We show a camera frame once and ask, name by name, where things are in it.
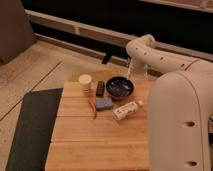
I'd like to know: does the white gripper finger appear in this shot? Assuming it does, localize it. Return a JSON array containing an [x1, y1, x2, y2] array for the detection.
[[144, 71, 148, 80], [127, 68, 132, 80]]

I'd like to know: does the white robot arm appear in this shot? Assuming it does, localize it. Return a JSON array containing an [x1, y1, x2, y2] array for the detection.
[[126, 34, 213, 171]]

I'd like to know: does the dark ceramic bowl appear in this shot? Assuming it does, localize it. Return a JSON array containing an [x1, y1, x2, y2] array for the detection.
[[106, 76, 134, 99]]

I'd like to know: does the dark brown rectangular block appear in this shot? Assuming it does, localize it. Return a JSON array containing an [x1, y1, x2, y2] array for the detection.
[[96, 81, 105, 97]]

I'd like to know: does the white plastic bottle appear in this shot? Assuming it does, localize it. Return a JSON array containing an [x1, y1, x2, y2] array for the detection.
[[113, 100, 143, 121]]

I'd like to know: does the blue sponge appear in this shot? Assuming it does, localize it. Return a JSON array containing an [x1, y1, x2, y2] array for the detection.
[[96, 98, 113, 111]]

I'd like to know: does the white cylindrical cup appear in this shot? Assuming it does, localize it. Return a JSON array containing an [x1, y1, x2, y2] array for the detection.
[[78, 74, 92, 91]]

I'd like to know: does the brown chair corner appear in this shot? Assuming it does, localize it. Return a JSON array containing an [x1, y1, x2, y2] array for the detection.
[[0, 0, 36, 63]]

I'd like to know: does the dark floor mat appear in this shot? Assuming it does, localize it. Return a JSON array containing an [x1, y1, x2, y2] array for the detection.
[[5, 88, 62, 171]]

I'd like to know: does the white wall rail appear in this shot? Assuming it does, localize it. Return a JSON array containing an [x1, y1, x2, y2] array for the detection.
[[25, 10, 213, 60]]

